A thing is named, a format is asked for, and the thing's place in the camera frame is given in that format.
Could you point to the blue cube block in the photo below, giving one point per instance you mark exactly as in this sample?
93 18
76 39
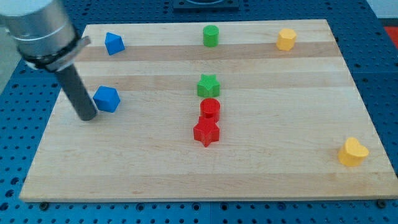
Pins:
106 99

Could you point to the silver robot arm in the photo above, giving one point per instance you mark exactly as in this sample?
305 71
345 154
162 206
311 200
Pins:
43 32

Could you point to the yellow heart block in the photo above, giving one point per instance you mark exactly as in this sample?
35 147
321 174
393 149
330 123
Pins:
352 153

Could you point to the red cylinder block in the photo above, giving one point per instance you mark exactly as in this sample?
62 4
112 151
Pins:
210 108

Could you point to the red star block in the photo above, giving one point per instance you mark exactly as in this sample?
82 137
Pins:
206 131

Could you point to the green star block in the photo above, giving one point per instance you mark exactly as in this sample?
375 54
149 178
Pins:
208 86

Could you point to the wooden board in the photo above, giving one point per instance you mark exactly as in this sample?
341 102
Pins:
284 117

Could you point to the green cylinder block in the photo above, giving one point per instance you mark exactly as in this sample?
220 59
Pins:
210 36

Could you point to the blue triangular prism block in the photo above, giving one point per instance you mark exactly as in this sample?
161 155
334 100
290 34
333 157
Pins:
113 43

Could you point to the yellow hexagon block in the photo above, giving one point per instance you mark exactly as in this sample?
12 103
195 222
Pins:
286 39

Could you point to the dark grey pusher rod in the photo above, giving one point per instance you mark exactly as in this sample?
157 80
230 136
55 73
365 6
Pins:
76 92

